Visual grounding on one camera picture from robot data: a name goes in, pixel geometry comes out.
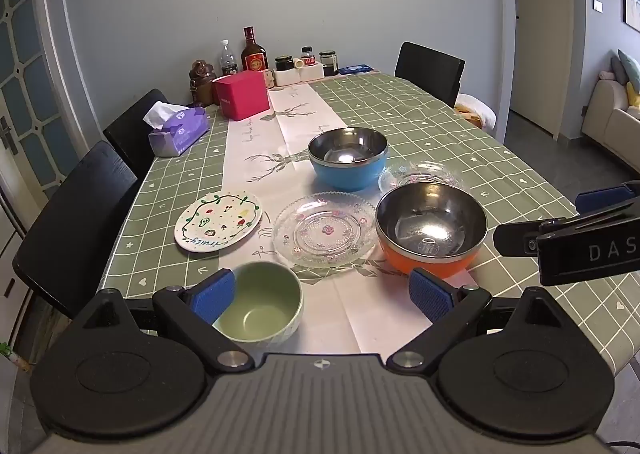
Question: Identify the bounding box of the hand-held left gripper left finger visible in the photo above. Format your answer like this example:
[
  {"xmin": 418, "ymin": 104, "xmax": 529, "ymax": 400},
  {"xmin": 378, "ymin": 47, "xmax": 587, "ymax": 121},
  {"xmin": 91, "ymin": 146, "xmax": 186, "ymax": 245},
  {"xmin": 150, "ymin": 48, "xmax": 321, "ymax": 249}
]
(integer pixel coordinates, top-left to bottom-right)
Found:
[{"xmin": 75, "ymin": 269, "xmax": 256, "ymax": 376}]

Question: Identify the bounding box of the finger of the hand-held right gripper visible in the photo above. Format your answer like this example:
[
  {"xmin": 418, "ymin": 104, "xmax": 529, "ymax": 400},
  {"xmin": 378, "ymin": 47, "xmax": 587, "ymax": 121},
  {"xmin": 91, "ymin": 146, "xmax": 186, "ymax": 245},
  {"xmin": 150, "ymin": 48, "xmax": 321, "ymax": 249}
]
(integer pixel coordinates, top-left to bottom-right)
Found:
[
  {"xmin": 575, "ymin": 185, "xmax": 640, "ymax": 215},
  {"xmin": 492, "ymin": 198, "xmax": 640, "ymax": 257}
]

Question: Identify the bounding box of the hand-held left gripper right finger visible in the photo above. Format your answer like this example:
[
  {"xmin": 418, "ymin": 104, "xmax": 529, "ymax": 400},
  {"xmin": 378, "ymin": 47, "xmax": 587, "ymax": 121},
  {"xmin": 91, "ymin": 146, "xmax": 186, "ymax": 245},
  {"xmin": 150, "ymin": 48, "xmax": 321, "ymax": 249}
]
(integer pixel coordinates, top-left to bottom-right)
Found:
[{"xmin": 386, "ymin": 268, "xmax": 581, "ymax": 376}]

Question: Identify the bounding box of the green ceramic bowl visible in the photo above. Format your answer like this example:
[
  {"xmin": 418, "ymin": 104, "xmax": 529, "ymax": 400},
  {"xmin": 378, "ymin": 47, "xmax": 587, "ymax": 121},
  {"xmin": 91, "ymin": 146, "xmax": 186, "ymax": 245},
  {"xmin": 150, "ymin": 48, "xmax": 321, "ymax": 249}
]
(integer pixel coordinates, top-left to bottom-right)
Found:
[{"xmin": 212, "ymin": 261, "xmax": 304, "ymax": 346}]

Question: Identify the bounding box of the white painted plate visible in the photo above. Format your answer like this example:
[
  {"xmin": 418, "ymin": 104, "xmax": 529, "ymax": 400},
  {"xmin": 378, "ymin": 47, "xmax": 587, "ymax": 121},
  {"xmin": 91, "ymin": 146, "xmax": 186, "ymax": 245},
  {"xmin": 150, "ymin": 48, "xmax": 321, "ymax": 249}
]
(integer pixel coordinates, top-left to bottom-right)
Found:
[{"xmin": 174, "ymin": 190, "xmax": 263, "ymax": 253}]

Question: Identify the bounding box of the orange steel bowl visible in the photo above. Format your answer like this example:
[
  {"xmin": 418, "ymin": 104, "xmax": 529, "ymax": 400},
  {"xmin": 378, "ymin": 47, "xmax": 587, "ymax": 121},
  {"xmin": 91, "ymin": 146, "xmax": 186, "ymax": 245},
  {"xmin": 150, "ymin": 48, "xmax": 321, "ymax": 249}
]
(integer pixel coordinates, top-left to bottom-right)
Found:
[{"xmin": 375, "ymin": 182, "xmax": 489, "ymax": 279}]

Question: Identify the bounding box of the small glass plate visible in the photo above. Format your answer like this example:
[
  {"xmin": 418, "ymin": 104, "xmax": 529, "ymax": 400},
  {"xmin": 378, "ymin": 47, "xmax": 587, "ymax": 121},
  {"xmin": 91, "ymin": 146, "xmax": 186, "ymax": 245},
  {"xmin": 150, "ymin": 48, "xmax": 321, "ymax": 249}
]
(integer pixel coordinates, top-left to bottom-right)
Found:
[{"xmin": 378, "ymin": 161, "xmax": 471, "ymax": 195}]

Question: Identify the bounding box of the large glass plate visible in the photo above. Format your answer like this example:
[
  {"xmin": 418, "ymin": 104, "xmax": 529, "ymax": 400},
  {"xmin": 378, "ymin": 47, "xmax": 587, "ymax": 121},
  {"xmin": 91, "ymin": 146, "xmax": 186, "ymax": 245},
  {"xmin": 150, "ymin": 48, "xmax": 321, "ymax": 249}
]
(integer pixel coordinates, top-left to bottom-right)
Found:
[{"xmin": 272, "ymin": 191, "xmax": 379, "ymax": 269}]

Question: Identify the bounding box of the blue steel bowl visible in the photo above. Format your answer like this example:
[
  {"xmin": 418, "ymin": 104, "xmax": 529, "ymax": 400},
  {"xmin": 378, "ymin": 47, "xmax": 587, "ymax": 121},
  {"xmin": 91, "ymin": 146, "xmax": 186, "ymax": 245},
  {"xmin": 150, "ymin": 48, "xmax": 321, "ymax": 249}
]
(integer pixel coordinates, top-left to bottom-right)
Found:
[{"xmin": 307, "ymin": 127, "xmax": 390, "ymax": 193}]

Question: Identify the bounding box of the cream sofa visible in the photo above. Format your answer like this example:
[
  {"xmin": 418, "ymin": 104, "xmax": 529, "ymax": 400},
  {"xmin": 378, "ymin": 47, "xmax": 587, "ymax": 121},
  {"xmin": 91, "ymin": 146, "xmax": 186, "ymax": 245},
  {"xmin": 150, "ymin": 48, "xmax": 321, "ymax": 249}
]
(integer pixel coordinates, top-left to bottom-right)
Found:
[{"xmin": 582, "ymin": 78, "xmax": 640, "ymax": 171}]

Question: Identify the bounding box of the green checkered tablecloth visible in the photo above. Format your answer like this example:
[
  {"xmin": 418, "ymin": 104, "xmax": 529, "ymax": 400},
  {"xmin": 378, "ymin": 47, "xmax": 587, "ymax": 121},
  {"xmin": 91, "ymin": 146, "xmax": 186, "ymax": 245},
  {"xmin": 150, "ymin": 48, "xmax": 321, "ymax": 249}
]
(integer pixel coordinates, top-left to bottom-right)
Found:
[{"xmin": 97, "ymin": 71, "xmax": 640, "ymax": 380}]

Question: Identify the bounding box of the white deer print table runner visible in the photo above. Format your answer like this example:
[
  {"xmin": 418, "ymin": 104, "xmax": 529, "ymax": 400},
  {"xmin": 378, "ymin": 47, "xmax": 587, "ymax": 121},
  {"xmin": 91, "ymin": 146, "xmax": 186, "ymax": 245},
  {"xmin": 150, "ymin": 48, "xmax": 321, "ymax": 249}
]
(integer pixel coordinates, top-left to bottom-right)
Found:
[{"xmin": 220, "ymin": 81, "xmax": 481, "ymax": 355}]

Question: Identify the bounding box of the teal cushion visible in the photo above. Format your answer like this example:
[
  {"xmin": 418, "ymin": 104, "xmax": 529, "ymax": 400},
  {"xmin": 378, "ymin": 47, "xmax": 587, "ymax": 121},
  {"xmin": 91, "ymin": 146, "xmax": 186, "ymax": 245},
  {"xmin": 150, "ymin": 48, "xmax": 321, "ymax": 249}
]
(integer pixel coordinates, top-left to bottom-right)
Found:
[{"xmin": 617, "ymin": 49, "xmax": 640, "ymax": 90}]

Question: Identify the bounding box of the white cloth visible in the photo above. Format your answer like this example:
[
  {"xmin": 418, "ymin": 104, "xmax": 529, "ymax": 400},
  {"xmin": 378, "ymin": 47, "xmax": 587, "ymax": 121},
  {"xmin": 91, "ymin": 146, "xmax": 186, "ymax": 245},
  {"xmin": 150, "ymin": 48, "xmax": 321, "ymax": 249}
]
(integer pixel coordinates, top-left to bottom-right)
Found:
[{"xmin": 454, "ymin": 94, "xmax": 497, "ymax": 131}]

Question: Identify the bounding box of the large black chair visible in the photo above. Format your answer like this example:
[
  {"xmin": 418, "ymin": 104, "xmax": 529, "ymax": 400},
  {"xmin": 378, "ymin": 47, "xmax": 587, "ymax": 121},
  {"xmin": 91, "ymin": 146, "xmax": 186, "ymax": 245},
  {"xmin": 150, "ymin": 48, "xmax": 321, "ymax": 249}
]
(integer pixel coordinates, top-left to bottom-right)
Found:
[{"xmin": 12, "ymin": 141, "xmax": 139, "ymax": 321}]

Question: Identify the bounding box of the purple tissue pack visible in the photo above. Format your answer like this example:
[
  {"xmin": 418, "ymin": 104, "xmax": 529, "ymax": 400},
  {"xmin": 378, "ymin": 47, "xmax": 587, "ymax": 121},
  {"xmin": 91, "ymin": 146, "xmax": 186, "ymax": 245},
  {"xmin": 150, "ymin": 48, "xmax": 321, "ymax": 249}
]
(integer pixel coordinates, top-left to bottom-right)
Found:
[{"xmin": 142, "ymin": 102, "xmax": 210, "ymax": 157}]

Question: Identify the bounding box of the pink box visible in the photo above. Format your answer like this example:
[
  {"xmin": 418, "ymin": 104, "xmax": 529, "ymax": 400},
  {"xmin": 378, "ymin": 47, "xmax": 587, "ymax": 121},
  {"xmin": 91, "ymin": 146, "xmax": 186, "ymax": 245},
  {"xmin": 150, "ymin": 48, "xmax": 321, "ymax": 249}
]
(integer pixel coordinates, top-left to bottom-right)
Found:
[{"xmin": 212, "ymin": 71, "xmax": 271, "ymax": 121}]

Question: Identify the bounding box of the brown flask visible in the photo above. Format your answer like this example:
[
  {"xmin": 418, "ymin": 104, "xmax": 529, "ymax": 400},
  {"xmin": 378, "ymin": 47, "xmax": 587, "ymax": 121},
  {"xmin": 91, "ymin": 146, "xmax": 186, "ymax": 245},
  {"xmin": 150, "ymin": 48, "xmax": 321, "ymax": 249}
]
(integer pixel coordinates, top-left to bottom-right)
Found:
[{"xmin": 188, "ymin": 60, "xmax": 217, "ymax": 107}]

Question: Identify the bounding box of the white and green object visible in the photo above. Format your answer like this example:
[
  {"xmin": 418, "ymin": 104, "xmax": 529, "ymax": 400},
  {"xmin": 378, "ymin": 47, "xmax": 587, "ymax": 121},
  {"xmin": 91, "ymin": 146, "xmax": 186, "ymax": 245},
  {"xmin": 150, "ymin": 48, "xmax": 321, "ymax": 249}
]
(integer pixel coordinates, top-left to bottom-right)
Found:
[{"xmin": 0, "ymin": 341, "xmax": 32, "ymax": 374}]

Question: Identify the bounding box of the clear plastic water bottle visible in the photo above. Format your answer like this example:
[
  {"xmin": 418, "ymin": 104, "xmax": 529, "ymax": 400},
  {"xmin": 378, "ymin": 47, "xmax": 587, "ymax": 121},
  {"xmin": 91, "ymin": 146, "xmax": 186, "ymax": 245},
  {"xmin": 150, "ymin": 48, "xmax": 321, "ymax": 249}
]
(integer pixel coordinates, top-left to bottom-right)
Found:
[{"xmin": 220, "ymin": 40, "xmax": 239, "ymax": 76}]

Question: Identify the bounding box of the amber liquor bottle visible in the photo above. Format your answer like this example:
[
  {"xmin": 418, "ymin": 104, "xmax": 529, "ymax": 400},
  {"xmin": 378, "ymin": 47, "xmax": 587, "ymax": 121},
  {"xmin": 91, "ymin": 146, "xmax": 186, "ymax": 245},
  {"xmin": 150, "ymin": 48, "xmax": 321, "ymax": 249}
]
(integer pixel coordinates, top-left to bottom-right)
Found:
[{"xmin": 241, "ymin": 26, "xmax": 269, "ymax": 72}]

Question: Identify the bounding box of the glass panel door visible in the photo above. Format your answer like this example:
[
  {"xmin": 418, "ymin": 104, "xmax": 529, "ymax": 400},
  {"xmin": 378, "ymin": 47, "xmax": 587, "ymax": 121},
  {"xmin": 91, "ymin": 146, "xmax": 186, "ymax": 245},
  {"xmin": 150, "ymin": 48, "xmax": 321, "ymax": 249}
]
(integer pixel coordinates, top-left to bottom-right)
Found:
[{"xmin": 0, "ymin": 0, "xmax": 87, "ymax": 235}]

